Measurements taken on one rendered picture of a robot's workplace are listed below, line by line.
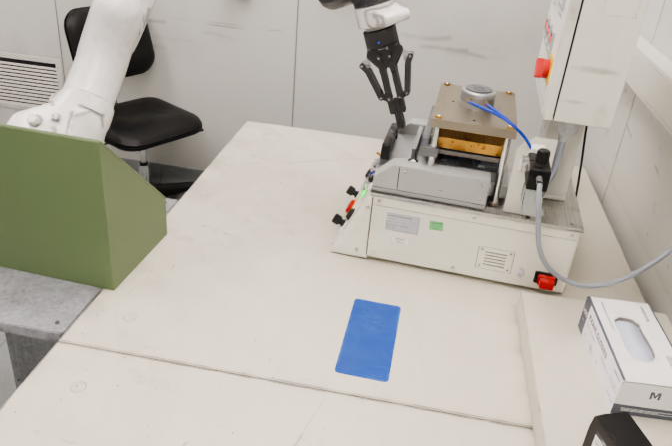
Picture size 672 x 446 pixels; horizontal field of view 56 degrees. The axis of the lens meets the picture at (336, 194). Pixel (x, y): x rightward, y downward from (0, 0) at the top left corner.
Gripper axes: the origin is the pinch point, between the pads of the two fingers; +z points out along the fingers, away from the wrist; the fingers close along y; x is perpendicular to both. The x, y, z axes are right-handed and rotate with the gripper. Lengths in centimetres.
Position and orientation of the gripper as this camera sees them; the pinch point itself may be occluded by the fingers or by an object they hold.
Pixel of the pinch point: (398, 112)
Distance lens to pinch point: 149.9
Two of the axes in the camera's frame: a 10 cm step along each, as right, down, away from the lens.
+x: -2.4, 4.3, -8.7
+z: 2.6, 8.9, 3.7
